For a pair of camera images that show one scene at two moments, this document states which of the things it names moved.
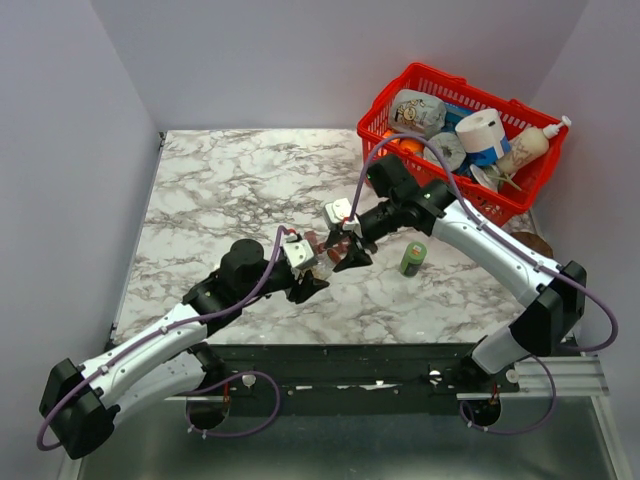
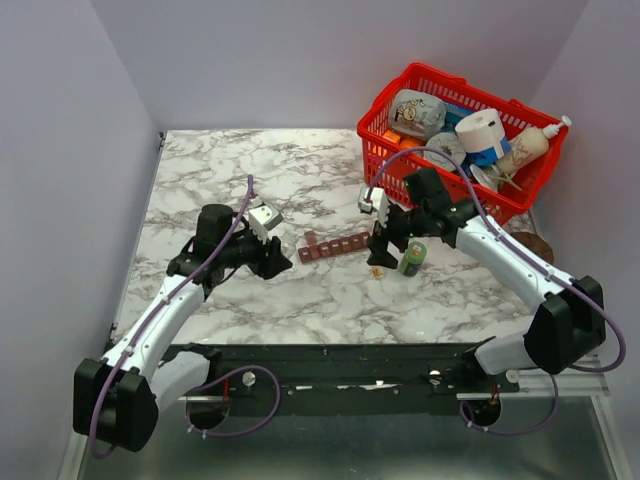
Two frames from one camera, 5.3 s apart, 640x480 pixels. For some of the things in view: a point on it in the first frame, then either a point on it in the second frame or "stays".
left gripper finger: (305, 287) → (276, 262)
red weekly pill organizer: (334, 250) stays
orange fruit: (413, 144) stays
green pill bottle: (412, 259) stays
